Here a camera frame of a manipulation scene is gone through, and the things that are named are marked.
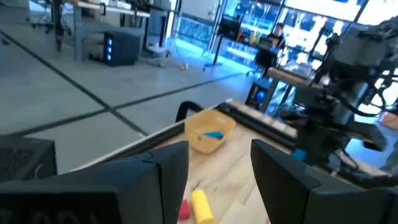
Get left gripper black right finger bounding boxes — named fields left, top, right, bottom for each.
left=251, top=139, right=398, bottom=224

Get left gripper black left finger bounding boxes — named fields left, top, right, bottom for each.
left=0, top=140, right=190, bottom=224

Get blue block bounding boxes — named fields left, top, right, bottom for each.
left=291, top=148, right=308, bottom=162
left=203, top=131, right=225, bottom=141

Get wooden side table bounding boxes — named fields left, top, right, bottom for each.
left=259, top=66, right=317, bottom=113

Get black box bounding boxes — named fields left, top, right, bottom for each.
left=0, top=134, right=58, bottom=183

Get black computer blue fan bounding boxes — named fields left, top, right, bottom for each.
left=244, top=80, right=272, bottom=110

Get small red block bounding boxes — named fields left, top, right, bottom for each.
left=178, top=199, right=192, bottom=222

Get yellow cylinder block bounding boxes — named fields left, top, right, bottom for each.
left=190, top=189, right=216, bottom=224

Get black office chair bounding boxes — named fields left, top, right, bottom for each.
left=246, top=48, right=279, bottom=78

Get person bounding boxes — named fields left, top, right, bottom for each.
left=266, top=22, right=286, bottom=50

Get yellow plastic bin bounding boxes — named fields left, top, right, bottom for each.
left=184, top=108, right=237, bottom=155

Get black tripod stand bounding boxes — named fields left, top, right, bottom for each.
left=203, top=15, right=242, bottom=72

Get black computer tower blue lights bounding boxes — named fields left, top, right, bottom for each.
left=103, top=30, right=141, bottom=67

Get grey desk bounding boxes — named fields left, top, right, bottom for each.
left=72, top=0, right=151, bottom=63

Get black table frame rail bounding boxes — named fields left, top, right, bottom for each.
left=216, top=101, right=297, bottom=147

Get black cable loop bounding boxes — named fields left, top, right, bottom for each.
left=175, top=100, right=203, bottom=123

